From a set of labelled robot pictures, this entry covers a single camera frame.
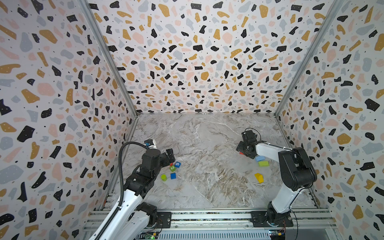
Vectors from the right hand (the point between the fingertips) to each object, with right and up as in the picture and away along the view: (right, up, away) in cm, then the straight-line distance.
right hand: (240, 146), depth 99 cm
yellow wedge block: (+8, -17, -12) cm, 22 cm away
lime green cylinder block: (-48, -16, -13) cm, 52 cm away
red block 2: (-45, -10, -7) cm, 47 cm away
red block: (0, -5, 0) cm, 5 cm away
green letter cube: (-44, -12, -9) cm, 46 cm away
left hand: (-44, +1, -23) cm, 50 cm away
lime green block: (+13, -10, -5) cm, 17 cm away
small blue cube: (-43, -17, -10) cm, 47 cm away
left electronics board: (-50, -38, -29) cm, 69 cm away
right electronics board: (+9, -39, -28) cm, 49 cm away
